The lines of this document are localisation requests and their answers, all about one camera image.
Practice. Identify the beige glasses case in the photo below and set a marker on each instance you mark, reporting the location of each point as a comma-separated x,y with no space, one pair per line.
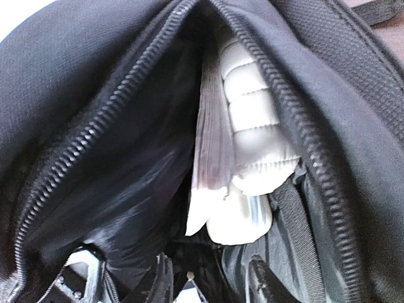
239,219

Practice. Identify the cream fabric pencil pouch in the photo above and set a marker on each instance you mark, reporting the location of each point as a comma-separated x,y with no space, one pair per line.
264,156

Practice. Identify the illustrated paperback book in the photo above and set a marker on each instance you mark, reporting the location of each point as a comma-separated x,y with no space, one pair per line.
213,152

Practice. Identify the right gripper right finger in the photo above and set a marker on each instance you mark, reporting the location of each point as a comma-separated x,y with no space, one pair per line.
264,286

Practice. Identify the black student backpack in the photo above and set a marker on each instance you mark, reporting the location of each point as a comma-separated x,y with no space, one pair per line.
99,107

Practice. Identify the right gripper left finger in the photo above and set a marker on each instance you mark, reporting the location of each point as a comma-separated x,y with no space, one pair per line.
162,280

